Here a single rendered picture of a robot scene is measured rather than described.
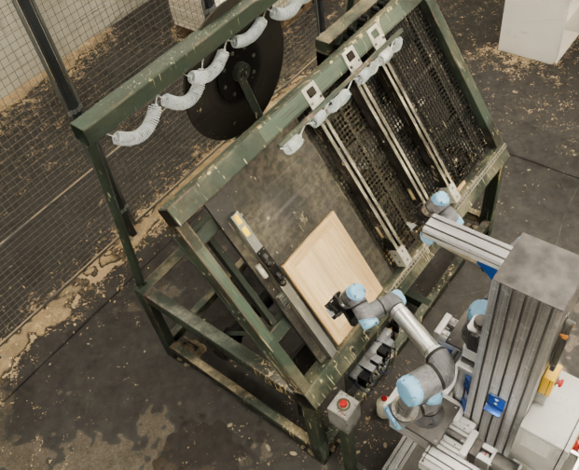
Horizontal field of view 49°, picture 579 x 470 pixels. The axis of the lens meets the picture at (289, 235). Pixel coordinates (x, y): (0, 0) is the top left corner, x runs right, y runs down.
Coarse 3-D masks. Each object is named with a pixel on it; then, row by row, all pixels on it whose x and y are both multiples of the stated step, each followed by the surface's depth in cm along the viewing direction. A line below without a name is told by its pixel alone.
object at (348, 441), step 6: (342, 432) 332; (342, 438) 339; (348, 438) 334; (354, 438) 344; (342, 444) 346; (348, 444) 340; (354, 444) 348; (342, 450) 354; (348, 450) 347; (354, 450) 354; (348, 456) 354; (354, 456) 359; (348, 462) 361; (354, 462) 365; (348, 468) 370; (354, 468) 371
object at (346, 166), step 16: (304, 96) 315; (320, 96) 320; (336, 96) 309; (304, 112) 326; (320, 128) 327; (336, 144) 334; (336, 160) 337; (352, 176) 338; (352, 192) 347; (368, 192) 345; (368, 208) 348; (384, 224) 355; (384, 240) 358; (400, 256) 359
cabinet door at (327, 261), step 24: (336, 216) 338; (312, 240) 328; (336, 240) 338; (288, 264) 319; (312, 264) 328; (336, 264) 338; (360, 264) 348; (312, 288) 328; (336, 288) 338; (336, 336) 337
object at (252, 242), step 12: (228, 216) 298; (240, 216) 299; (240, 228) 299; (252, 240) 303; (252, 252) 307; (264, 264) 308; (288, 288) 316; (300, 300) 321; (300, 312) 321; (312, 324) 325; (312, 336) 329; (324, 336) 330; (324, 348) 330
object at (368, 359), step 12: (384, 324) 357; (396, 324) 358; (372, 336) 349; (384, 336) 356; (396, 336) 367; (372, 348) 352; (384, 348) 348; (360, 360) 348; (372, 360) 345; (384, 360) 350; (348, 372) 341; (360, 372) 341; (372, 372) 340; (384, 372) 357; (348, 384) 350; (360, 384) 345; (372, 384) 339
